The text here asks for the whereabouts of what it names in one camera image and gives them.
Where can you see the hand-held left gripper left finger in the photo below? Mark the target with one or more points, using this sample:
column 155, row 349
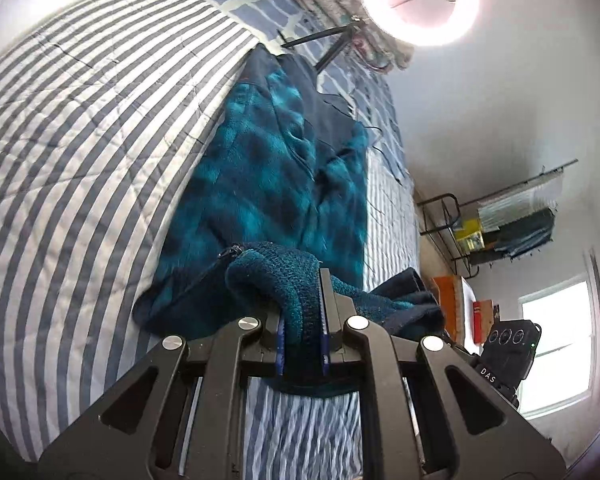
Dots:
column 280, row 345

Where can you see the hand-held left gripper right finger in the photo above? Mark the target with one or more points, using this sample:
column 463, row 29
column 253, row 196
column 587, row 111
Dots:
column 324, row 340

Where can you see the teal plaid fleece garment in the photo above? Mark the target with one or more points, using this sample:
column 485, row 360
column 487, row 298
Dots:
column 260, row 185

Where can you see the black metal clothes rack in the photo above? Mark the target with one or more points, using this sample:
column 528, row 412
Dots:
column 450, row 199

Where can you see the red box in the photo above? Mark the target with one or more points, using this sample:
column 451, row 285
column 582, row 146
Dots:
column 480, row 322

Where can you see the window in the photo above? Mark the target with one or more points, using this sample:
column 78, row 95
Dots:
column 560, row 320

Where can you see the orange box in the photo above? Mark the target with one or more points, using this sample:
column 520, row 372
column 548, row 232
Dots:
column 447, row 305

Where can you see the dark blue cloth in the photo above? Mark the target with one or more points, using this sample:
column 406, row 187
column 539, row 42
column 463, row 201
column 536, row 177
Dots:
column 520, row 240

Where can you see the yellow packet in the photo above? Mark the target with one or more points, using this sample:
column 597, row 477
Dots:
column 467, row 235

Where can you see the white grey striped cloth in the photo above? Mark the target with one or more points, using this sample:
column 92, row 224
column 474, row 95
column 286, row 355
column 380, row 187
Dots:
column 520, row 202

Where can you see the blue white striped quilt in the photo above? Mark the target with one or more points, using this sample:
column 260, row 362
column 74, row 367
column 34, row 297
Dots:
column 80, row 160

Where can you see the black tripod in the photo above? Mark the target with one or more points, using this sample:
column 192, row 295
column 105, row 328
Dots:
column 325, row 34

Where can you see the floral blanket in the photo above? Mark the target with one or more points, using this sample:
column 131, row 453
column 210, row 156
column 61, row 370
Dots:
column 330, row 5

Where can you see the blue checked bed sheet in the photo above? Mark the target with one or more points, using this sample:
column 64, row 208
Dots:
column 260, row 2

